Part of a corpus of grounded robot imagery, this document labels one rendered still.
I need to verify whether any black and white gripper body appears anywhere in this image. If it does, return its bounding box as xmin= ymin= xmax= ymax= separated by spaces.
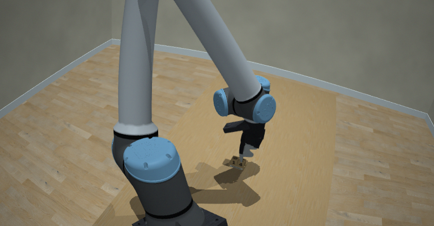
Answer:
xmin=241 ymin=120 xmax=266 ymax=149

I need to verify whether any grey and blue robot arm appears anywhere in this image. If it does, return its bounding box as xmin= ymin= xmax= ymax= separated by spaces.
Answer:
xmin=112 ymin=0 xmax=276 ymax=226

